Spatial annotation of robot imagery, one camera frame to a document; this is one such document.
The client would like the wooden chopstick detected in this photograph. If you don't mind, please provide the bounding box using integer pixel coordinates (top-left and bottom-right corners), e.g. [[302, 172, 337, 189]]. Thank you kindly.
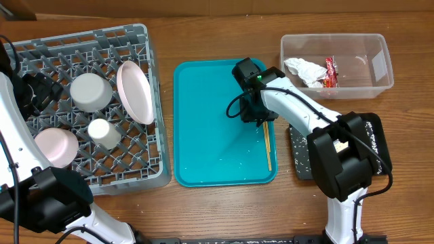
[[263, 121, 271, 153], [262, 122, 273, 172]]

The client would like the grey white bowl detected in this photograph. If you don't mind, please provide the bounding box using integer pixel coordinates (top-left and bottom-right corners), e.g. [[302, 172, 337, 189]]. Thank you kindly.
[[70, 73, 113, 113]]

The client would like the white napkin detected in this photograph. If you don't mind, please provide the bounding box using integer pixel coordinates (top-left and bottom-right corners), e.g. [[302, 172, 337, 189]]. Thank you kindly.
[[283, 58, 328, 88]]

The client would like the red snack wrapper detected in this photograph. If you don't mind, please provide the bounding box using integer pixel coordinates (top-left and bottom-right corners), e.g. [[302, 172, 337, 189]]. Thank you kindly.
[[323, 56, 338, 88]]

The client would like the white cup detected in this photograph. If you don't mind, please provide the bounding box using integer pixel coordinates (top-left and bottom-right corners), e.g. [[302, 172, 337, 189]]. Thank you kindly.
[[87, 119, 121, 149]]

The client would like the large white plate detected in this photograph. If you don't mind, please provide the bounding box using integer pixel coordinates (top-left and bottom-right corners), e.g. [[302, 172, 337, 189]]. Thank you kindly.
[[116, 60, 154, 125]]

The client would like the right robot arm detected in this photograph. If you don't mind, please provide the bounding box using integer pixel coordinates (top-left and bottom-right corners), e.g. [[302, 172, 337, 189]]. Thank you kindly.
[[232, 58, 378, 243]]

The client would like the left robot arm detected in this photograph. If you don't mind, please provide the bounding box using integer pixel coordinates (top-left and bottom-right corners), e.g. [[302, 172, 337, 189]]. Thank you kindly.
[[1, 45, 149, 244]]

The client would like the teal serving tray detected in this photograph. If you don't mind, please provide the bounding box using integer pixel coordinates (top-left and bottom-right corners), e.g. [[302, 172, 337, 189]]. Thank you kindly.
[[174, 60, 278, 187]]

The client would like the grey plastic dish rack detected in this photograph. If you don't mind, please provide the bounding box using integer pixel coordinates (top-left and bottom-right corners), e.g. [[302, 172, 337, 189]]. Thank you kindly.
[[5, 24, 171, 195]]

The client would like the clear plastic bin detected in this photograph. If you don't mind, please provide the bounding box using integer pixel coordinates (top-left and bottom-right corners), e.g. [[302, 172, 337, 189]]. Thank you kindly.
[[279, 33, 394, 100]]

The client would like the black tray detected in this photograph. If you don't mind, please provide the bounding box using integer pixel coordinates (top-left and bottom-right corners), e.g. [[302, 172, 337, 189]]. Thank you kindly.
[[288, 113, 393, 181]]

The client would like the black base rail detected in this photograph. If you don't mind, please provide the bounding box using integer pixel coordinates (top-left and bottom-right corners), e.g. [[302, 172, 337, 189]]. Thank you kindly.
[[149, 233, 388, 244]]

